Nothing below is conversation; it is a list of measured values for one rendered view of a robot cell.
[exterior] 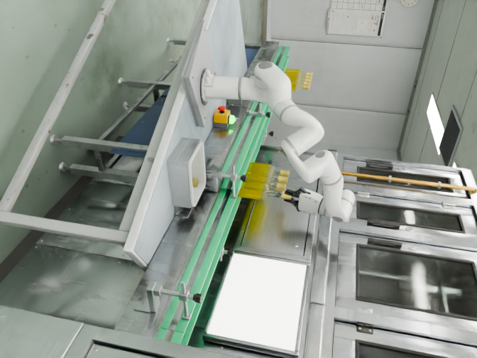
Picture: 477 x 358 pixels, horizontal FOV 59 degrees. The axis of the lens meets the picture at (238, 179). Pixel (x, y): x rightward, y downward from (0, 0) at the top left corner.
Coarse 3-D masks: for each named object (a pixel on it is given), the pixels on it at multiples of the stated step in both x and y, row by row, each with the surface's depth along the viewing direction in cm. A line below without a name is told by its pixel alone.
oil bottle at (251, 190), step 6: (246, 186) 194; (252, 186) 194; (258, 186) 194; (264, 186) 194; (240, 192) 195; (246, 192) 194; (252, 192) 193; (258, 192) 192; (264, 192) 192; (252, 198) 195; (258, 198) 194; (264, 198) 194
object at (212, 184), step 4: (208, 172) 182; (212, 172) 182; (216, 172) 182; (208, 176) 181; (212, 176) 181; (216, 176) 180; (208, 180) 182; (212, 180) 182; (216, 180) 182; (208, 184) 183; (212, 184) 183; (216, 184) 183; (204, 188) 185; (208, 188) 185; (212, 188) 184; (216, 188) 184
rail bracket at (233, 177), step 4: (232, 168) 177; (220, 172) 180; (232, 172) 178; (220, 176) 179; (224, 176) 179; (228, 176) 179; (232, 176) 178; (236, 176) 178; (240, 176) 178; (244, 176) 177; (232, 180) 179; (244, 180) 177; (232, 184) 182; (232, 196) 184; (236, 196) 185
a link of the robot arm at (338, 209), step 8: (336, 184) 164; (328, 192) 167; (336, 192) 166; (328, 200) 168; (336, 200) 166; (344, 200) 174; (328, 208) 170; (336, 208) 168; (344, 208) 172; (336, 216) 171; (344, 216) 170
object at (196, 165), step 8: (200, 144) 165; (200, 152) 171; (192, 160) 158; (200, 160) 173; (192, 168) 176; (200, 168) 176; (192, 176) 179; (200, 176) 178; (200, 184) 179; (192, 192) 163; (200, 192) 175; (192, 200) 165
